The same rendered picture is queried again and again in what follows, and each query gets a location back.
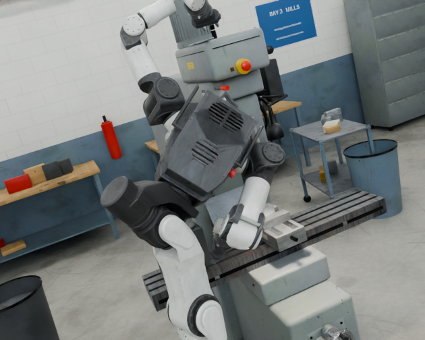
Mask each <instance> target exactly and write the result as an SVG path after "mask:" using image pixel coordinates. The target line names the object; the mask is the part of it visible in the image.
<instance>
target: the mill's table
mask: <svg viewBox="0 0 425 340"><path fill-rule="evenodd" d="M385 213H387V206H386V202H385V198H383V197H381V196H378V197H377V195H374V194H369V193H368V192H365V191H363V192H362V191H361V190H358V189H354V190H352V191H350V192H347V193H345V194H342V195H340V196H337V197H335V198H332V199H330V200H327V201H325V202H322V203H320V204H317V205H315V206H312V207H310V208H307V209H306V210H303V211H300V212H297V213H295V214H293V215H290V217H291V220H292V221H295V222H296V223H299V224H300V225H303V226H304V227H305V230H306V236H307V240H306V241H304V242H302V243H300V244H297V245H295V246H292V247H290V248H288V249H286V250H284V251H281V252H279V251H277V250H276V249H274V248H272V247H271V246H269V245H268V244H266V243H265V242H263V241H262V240H260V243H259V244H258V246H257V247H256V249H254V250H252V249H247V250H238V249H236V248H230V249H228V250H227V251H226V252H225V255H224V257H223V258H222V259H220V260H219V261H218V262H217V263H215V264H212V265H210V266H207V267H206V272H207V275H208V281H209V284H210V288H213V287H216V286H218V285H220V284H222V283H225V282H227V281H230V280H232V279H234V278H236V277H239V276H241V275H244V274H246V273H249V272H250V271H253V270H255V269H257V268H260V267H262V266H264V265H266V264H269V263H271V262H274V261H276V260H278V259H280V258H282V257H285V256H287V255H290V254H292V253H294V252H297V251H299V250H301V249H304V248H306V247H308V246H311V245H312V244H315V243H317V242H320V241H322V240H324V239H326V238H329V237H331V236H333V235H336V234H338V233H341V232H342V231H345V230H347V229H350V228H352V227H355V226H356V225H359V224H361V223H364V222H366V221H369V220H370V219H373V218H375V217H378V216H380V215H382V214H385ZM142 279H143V282H144V285H145V288H146V290H147V292H148V295H149V297H150V299H151V301H152V303H153V305H154V307H155V309H156V311H157V312H158V311H160V310H162V309H165V308H166V307H167V301H168V299H169V294H168V291H167V286H166V283H165V280H164V276H162V274H161V271H160V269H158V270H155V271H153V272H151V273H148V274H145V275H142Z"/></svg>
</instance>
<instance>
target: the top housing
mask: <svg viewBox="0 0 425 340"><path fill-rule="evenodd" d="M175 56H176V60H177V64H178V66H179V71H180V74H181V78H182V80H183V82H185V83H193V82H218V81H220V80H224V79H227V78H231V77H234V76H238V75H240V73H238V72H237V70H236V68H235V64H236V63H237V61H238V60H239V59H243V58H244V59H248V60H249V61H250V63H251V69H250V71H254V70H256V69H260V68H263V67H266V66H268V65H269V62H270V61H269V57H268V52H267V48H266V43H265V39H264V34H263V31H262V29H261V28H256V27H254V28H252V29H249V30H244V31H242V32H238V33H235V34H230V35H227V36H223V37H220V38H216V39H212V40H208V41H206V42H202V43H199V44H196V45H192V46H190V47H186V48H183V49H180V50H177V51H176V53H175ZM230 67H234V70H235V71H233V72H231V70H230Z"/></svg>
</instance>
